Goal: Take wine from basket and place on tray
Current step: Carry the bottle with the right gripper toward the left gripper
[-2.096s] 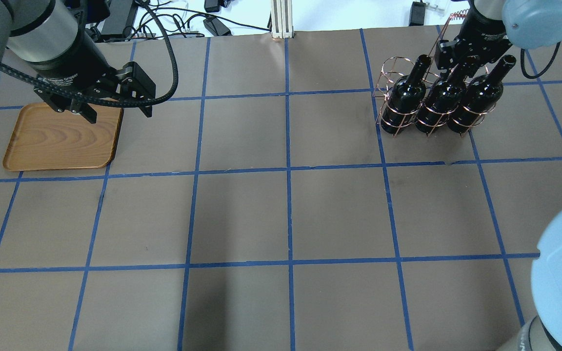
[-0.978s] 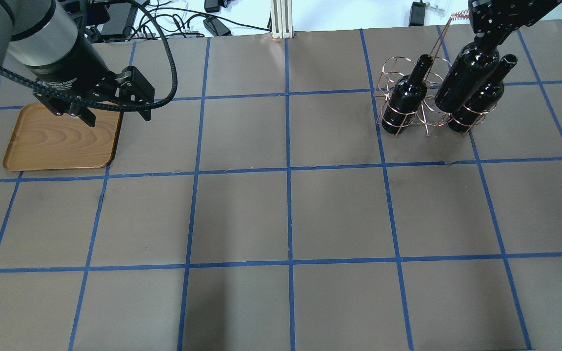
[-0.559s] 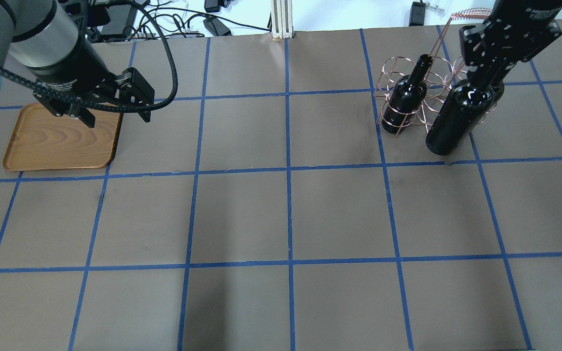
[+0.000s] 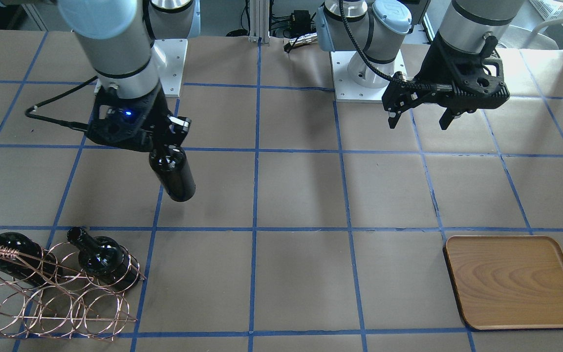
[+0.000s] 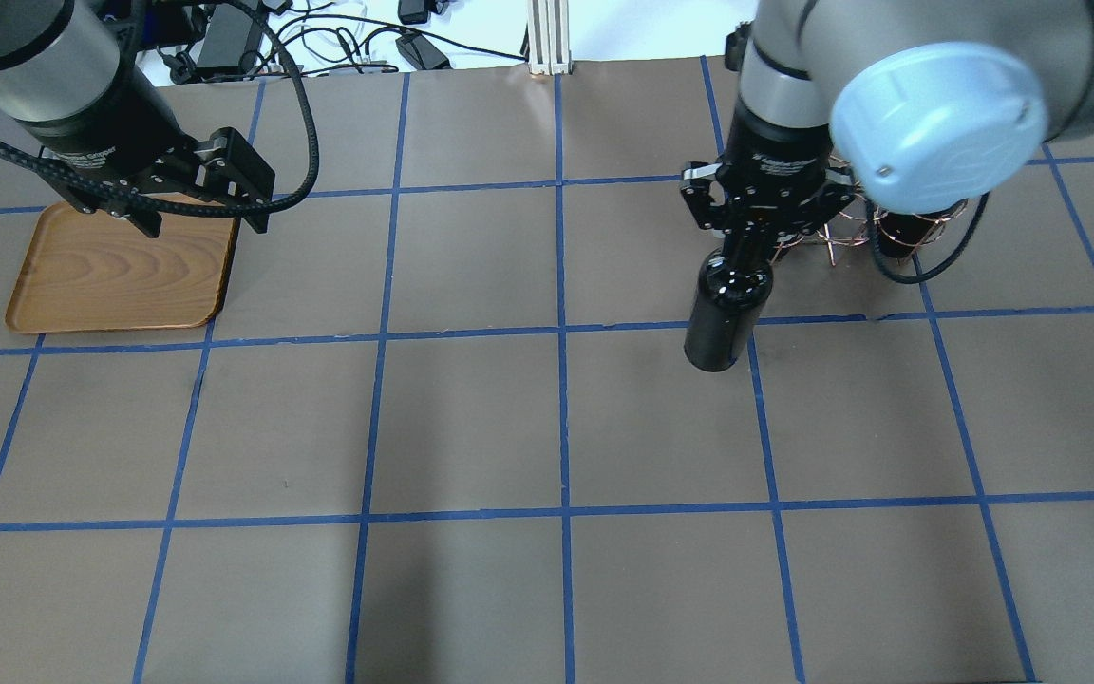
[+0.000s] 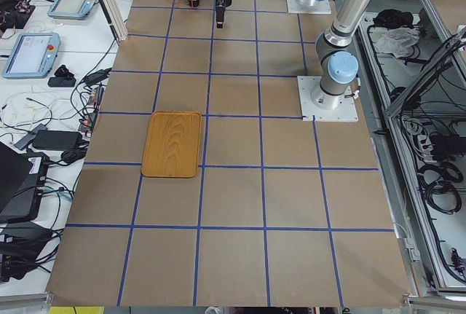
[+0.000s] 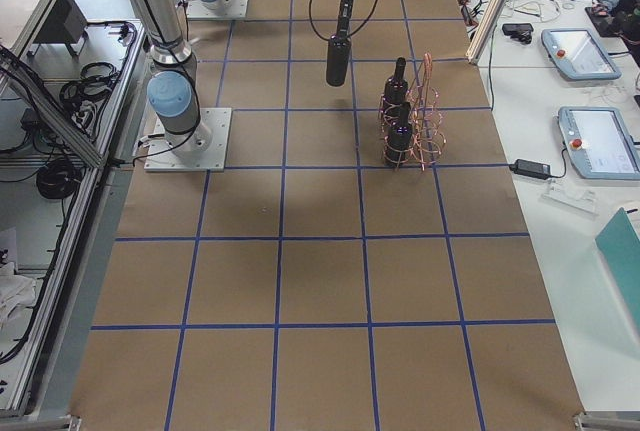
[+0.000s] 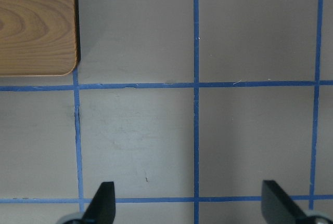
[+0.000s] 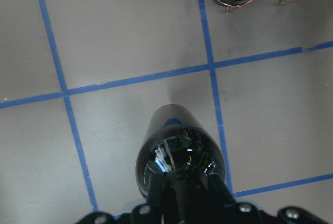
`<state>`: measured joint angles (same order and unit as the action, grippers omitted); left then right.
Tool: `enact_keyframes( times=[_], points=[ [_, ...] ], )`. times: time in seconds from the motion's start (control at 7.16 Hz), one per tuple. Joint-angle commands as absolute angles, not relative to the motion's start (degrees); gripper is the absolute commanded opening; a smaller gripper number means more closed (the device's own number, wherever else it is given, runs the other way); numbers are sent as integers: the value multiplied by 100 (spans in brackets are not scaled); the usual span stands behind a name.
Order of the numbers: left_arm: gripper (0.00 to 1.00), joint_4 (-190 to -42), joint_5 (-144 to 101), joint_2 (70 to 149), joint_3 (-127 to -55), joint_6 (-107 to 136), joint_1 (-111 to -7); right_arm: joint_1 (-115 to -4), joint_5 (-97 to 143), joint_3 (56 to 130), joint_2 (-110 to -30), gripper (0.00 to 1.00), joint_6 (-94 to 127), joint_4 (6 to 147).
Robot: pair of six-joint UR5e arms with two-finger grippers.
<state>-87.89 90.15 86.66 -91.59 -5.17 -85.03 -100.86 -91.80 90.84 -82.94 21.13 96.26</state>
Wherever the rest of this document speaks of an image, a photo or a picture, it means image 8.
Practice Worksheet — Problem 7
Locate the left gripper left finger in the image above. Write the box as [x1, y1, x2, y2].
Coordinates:
[79, 182, 116, 224]

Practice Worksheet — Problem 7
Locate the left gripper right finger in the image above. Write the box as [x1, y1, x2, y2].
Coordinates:
[261, 180, 312, 224]

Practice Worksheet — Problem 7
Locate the wooden tray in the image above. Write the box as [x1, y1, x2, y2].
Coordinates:
[1, 0, 79, 77]

